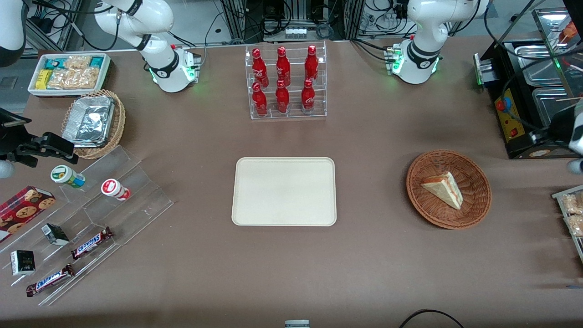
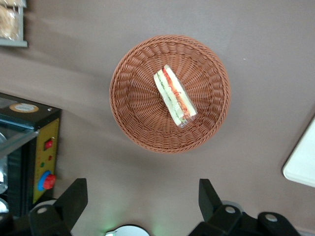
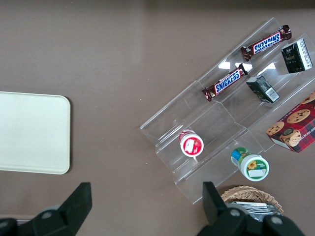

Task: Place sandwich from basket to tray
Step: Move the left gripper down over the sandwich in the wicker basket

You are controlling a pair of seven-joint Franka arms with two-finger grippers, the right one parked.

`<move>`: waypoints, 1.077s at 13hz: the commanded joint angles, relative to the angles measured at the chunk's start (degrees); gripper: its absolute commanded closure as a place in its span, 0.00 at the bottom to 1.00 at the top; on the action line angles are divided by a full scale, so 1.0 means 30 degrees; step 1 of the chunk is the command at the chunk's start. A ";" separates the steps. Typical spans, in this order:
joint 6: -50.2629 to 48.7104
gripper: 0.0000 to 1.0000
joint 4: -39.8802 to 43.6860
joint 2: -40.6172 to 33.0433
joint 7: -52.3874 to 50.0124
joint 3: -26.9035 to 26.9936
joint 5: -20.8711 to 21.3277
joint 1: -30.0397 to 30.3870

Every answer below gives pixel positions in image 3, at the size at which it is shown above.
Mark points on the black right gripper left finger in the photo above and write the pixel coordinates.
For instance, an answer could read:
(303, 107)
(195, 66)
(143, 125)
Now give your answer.
(73, 209)

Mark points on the silver foil wrapped sandwich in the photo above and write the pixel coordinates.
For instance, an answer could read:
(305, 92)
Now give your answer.
(258, 209)

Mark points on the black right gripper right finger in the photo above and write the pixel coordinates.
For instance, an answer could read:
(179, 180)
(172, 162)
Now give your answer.
(221, 214)

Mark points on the dark green drink carton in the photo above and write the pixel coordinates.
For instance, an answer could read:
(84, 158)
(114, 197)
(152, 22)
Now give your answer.
(263, 89)
(296, 57)

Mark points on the clear acrylic stepped display stand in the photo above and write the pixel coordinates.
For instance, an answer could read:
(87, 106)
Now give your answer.
(221, 118)

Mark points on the red lidded yogurt cup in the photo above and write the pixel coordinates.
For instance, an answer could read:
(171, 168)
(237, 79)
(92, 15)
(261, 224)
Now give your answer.
(191, 145)

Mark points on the cream plastic tray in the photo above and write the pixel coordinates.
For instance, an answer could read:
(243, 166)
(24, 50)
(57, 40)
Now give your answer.
(34, 134)

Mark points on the woven wicker basket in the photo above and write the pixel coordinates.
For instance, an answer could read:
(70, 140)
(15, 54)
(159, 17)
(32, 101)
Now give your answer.
(248, 194)

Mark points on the Snickers chocolate bar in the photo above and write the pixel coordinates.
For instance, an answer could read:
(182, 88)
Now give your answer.
(226, 82)
(267, 42)

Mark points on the green lidded yogurt cup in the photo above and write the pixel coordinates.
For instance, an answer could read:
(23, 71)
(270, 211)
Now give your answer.
(251, 165)

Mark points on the red tartan cookie box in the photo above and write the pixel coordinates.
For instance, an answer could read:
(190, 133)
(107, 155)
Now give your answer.
(295, 125)

